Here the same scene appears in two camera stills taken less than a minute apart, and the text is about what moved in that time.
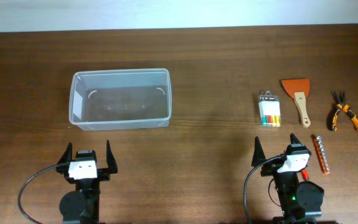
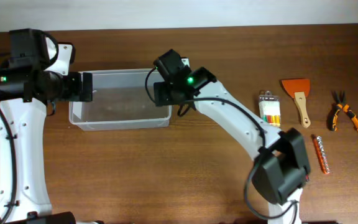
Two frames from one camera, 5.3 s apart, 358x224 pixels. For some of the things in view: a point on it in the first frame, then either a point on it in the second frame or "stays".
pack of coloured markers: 269,109 stays
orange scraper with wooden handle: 299,89 stays
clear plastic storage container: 120,98 stays
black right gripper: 269,168 → 161,95
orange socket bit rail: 319,147 stays
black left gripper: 105,173 → 86,86
